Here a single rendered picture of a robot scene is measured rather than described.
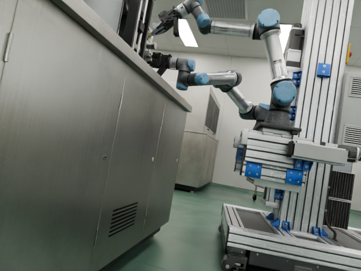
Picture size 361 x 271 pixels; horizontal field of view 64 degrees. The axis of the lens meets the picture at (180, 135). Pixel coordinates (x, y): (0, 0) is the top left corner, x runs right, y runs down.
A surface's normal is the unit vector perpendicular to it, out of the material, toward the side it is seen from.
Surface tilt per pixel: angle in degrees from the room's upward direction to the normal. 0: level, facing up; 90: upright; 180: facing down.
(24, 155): 90
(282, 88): 97
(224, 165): 90
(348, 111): 90
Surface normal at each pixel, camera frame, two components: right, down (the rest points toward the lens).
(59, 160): 0.96, 0.15
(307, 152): -0.11, -0.07
